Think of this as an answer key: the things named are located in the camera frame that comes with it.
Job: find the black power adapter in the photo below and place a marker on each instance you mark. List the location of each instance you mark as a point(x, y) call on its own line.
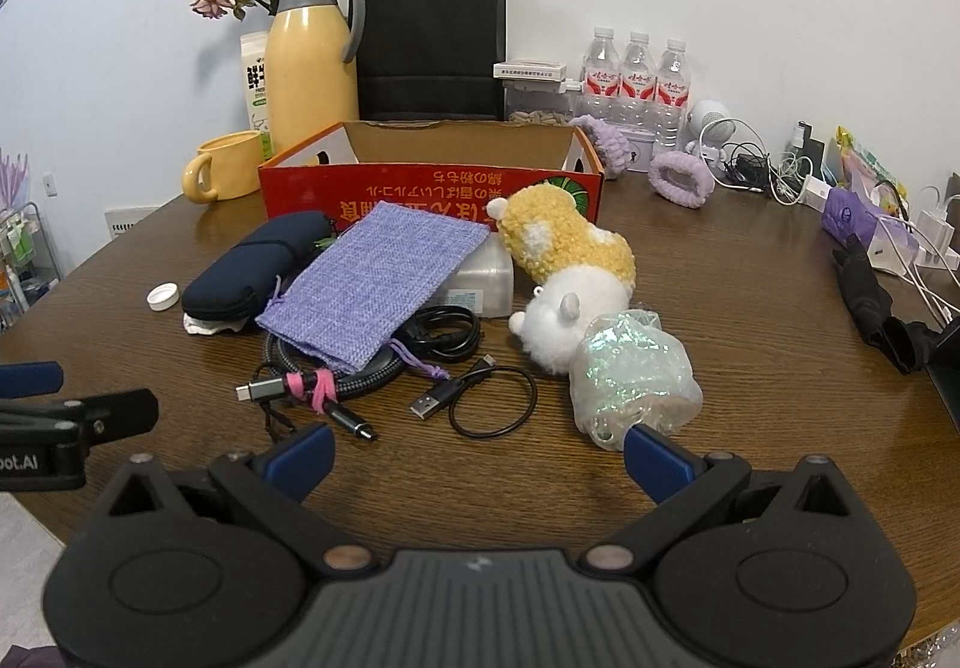
point(750, 172)

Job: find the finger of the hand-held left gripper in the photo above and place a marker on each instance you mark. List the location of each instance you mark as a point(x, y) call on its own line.
point(112, 412)
point(30, 379)

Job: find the purple fabric pouch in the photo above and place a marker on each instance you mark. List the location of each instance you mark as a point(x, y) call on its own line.
point(367, 278)

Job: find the small flat white box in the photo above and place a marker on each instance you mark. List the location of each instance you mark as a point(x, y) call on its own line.
point(529, 70)

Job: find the white milk carton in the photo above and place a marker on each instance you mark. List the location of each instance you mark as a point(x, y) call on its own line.
point(255, 83)

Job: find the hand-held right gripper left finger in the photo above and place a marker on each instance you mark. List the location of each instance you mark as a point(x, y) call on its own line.
point(304, 462)

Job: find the navy zip case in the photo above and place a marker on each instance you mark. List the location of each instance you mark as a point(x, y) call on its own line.
point(240, 271)

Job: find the crumpled white tissue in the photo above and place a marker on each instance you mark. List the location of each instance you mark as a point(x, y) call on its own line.
point(210, 325)

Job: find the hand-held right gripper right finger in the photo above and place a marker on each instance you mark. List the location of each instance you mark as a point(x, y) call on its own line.
point(660, 462)

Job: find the iridescent plastic wrap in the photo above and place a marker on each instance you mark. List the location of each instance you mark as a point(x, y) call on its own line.
point(630, 376)

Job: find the upright black charger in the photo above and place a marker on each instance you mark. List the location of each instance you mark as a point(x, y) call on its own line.
point(810, 151)

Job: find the purple wall decoration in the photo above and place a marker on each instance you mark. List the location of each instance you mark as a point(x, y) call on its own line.
point(13, 177)

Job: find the metal storage rack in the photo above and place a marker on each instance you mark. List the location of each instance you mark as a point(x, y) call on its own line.
point(30, 263)

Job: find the purple packet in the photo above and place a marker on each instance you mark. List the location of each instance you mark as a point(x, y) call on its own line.
point(855, 218)

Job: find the yellow and white plush toy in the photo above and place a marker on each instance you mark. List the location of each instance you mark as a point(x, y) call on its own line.
point(570, 248)

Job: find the yellow thermos jug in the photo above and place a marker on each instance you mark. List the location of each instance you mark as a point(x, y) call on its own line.
point(311, 76)

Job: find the large white charger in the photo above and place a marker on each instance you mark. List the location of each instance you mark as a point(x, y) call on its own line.
point(941, 229)

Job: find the white wall panel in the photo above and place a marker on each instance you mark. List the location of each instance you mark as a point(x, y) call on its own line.
point(127, 220)

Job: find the purple fluffy headband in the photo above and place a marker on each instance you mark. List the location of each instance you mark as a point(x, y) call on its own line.
point(664, 184)
point(611, 143)

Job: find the colourful snack packet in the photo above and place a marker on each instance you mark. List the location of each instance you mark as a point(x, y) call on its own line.
point(870, 166)

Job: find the white wall switch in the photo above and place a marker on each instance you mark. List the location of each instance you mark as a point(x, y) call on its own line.
point(51, 184)

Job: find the yellow ceramic mug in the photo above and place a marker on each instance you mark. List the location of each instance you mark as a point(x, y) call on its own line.
point(232, 169)

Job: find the small printed tin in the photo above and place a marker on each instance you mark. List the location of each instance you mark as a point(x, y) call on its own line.
point(643, 151)

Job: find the white bottle cap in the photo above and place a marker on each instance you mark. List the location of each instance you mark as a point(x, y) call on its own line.
point(163, 297)

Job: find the clear container of seeds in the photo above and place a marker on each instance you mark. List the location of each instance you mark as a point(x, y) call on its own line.
point(540, 113)

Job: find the black paper bag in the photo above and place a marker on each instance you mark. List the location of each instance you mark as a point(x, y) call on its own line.
point(427, 38)

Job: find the clear water bottle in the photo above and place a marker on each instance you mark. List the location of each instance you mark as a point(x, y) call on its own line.
point(637, 79)
point(602, 76)
point(673, 87)

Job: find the red cardboard box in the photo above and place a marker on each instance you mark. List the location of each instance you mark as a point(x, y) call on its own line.
point(420, 184)

